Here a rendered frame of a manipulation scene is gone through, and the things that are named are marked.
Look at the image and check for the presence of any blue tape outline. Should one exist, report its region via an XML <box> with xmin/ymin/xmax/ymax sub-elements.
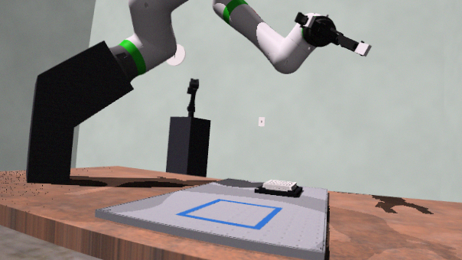
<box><xmin>175</xmin><ymin>199</ymin><xmax>282</xmax><ymax>229</ymax></box>

